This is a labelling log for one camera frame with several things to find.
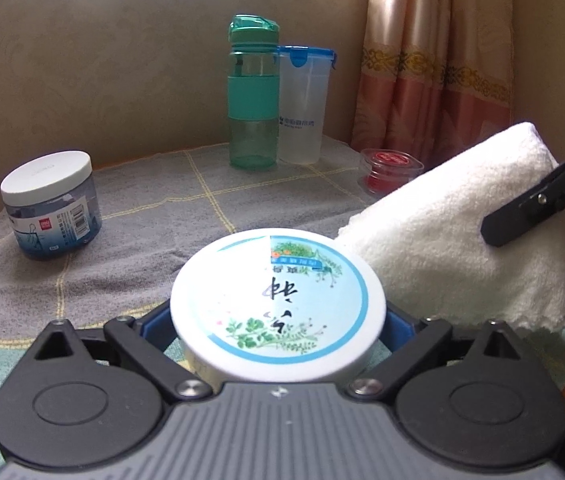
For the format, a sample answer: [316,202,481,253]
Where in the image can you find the grey checked table towel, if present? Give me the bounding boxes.
[0,134,565,480]

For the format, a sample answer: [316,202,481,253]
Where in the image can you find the pink patterned curtain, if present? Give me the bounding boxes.
[351,0,513,167]

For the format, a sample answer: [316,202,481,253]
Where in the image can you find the white terry cloth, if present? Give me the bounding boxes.
[337,122,565,332]

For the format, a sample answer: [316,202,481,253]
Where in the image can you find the clear shaker cup blue lid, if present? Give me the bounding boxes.
[278,46,337,165]

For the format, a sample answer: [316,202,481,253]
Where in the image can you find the small red lidded container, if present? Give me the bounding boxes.
[358,148,424,197]

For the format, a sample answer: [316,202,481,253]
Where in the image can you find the clear jar with white lid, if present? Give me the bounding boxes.
[0,151,102,260]

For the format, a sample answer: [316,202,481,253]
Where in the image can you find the green water bottle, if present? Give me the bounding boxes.
[227,14,280,170]

